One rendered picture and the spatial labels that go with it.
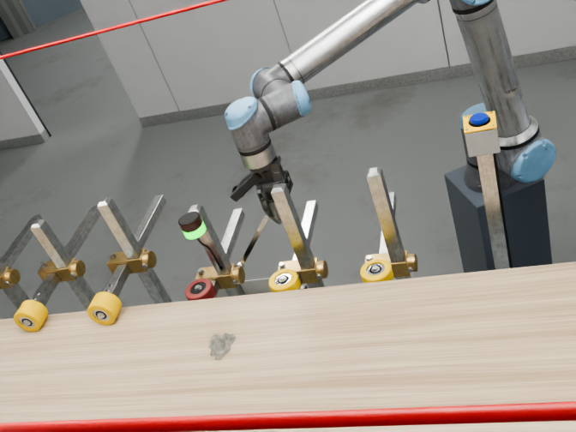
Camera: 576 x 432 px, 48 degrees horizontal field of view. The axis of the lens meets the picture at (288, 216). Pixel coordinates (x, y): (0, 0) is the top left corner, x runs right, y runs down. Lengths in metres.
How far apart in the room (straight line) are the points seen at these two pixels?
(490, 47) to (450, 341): 0.83
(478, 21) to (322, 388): 1.03
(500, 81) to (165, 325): 1.14
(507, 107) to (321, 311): 0.83
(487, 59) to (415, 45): 2.43
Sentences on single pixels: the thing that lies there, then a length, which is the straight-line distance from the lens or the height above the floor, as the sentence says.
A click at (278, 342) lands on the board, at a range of 1.58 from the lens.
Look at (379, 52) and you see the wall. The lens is 4.38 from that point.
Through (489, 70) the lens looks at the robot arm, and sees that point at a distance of 1.93.
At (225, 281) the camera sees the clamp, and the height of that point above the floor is 0.85.
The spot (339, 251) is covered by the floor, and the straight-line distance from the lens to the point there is 3.19.
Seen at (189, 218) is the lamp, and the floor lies 1.11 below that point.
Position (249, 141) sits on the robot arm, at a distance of 1.65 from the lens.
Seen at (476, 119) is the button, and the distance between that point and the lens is 1.51.
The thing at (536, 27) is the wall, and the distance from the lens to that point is 4.27.
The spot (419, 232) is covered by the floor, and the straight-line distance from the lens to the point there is 3.17.
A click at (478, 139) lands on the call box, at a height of 1.20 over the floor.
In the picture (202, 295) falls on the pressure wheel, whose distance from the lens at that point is 1.80.
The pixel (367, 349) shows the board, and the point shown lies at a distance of 1.50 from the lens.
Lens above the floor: 2.00
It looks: 34 degrees down
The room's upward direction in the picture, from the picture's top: 21 degrees counter-clockwise
